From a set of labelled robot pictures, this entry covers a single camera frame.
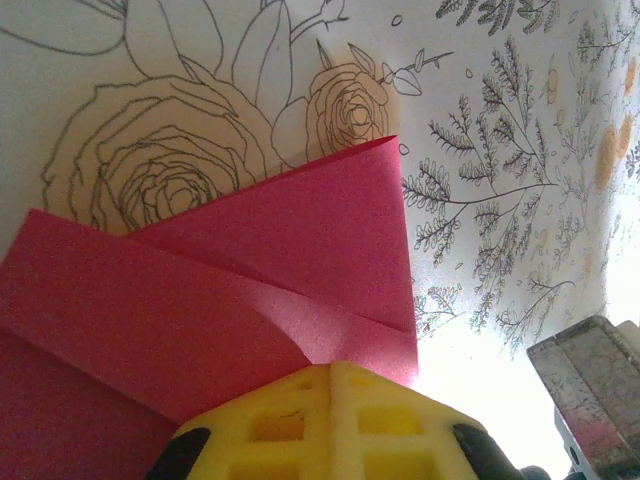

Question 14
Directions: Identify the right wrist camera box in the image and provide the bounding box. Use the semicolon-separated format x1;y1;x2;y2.
526;314;640;480

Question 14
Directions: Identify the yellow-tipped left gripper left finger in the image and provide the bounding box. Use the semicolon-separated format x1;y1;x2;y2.
144;363;334;480

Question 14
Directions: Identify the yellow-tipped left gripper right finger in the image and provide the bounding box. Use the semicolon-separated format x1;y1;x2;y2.
331;360;551;480

